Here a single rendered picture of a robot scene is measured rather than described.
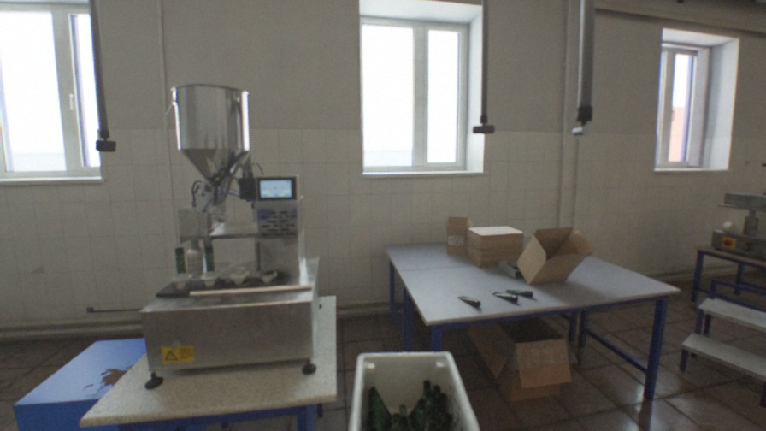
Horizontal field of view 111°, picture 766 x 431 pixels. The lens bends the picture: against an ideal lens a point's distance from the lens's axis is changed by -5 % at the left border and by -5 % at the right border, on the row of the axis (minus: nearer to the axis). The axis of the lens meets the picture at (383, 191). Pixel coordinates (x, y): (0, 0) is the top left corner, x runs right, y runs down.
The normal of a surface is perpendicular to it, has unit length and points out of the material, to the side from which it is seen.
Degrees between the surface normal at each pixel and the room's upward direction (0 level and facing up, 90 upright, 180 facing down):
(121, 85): 90
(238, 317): 90
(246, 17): 90
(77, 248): 90
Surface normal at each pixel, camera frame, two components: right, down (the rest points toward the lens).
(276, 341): 0.16, 0.11
